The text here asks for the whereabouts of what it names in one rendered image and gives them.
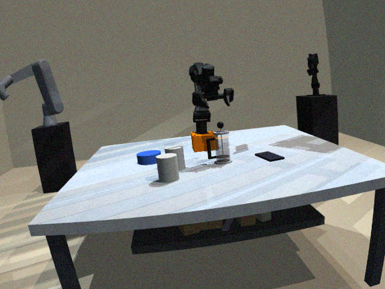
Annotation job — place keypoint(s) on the blue short cylinder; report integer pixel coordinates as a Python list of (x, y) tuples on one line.
[(147, 157)]

